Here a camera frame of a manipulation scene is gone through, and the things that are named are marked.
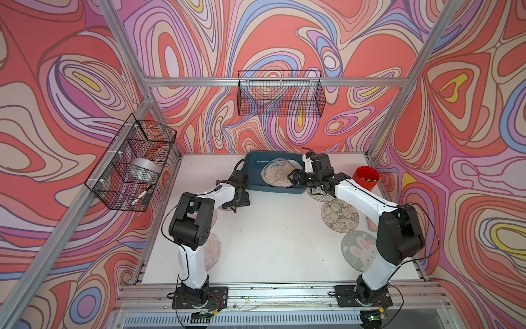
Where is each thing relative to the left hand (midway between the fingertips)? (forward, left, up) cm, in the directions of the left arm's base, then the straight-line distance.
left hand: (240, 203), depth 100 cm
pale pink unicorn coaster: (-24, +10, 0) cm, 26 cm away
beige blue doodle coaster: (+17, -18, +3) cm, 25 cm away
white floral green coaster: (-11, -33, +23) cm, 41 cm away
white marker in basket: (-13, +32, +25) cm, 43 cm away
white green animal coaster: (-7, -48, 0) cm, 48 cm away
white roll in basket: (-8, +29, +33) cm, 45 cm away
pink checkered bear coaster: (-7, +4, +7) cm, 11 cm away
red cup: (+6, -59, +14) cm, 61 cm away
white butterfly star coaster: (+22, -29, +5) cm, 36 cm away
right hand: (+2, -25, +14) cm, 29 cm away
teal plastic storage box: (+25, -6, +1) cm, 26 cm away
